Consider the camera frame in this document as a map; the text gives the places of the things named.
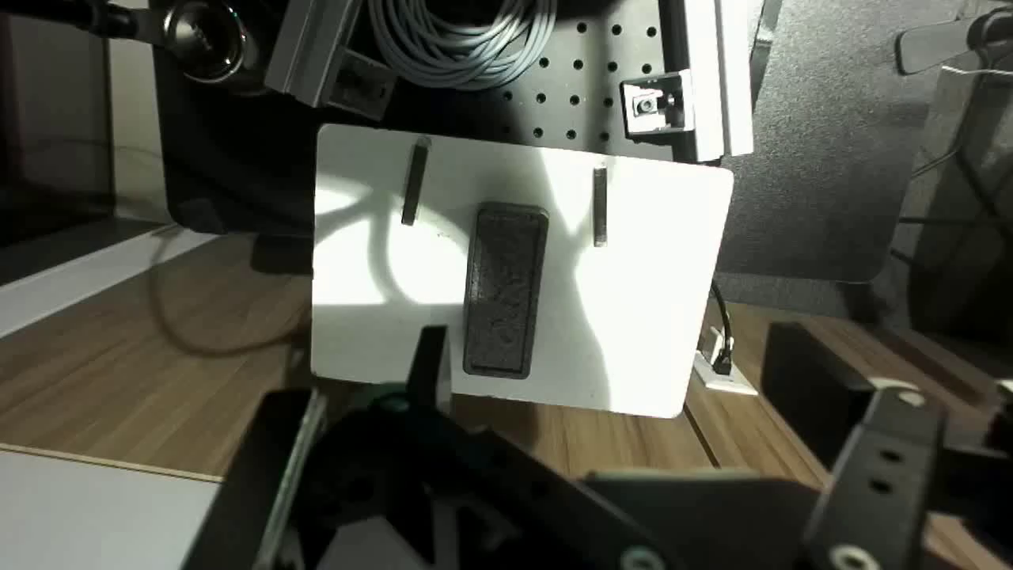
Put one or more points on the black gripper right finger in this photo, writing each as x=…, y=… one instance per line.
x=881, y=486

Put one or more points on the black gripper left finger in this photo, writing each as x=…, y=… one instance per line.
x=445, y=494

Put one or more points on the black whiteboard eraser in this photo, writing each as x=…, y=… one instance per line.
x=503, y=291

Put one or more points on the small white board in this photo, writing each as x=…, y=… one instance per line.
x=635, y=319

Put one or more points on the black perforated board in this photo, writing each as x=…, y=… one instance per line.
x=573, y=82

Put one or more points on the dark office chair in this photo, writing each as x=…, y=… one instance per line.
x=961, y=209

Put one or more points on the black marker pen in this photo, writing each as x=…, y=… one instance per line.
x=416, y=183
x=600, y=206

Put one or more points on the aluminium extrusion bar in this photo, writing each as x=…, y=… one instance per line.
x=319, y=51
x=706, y=74

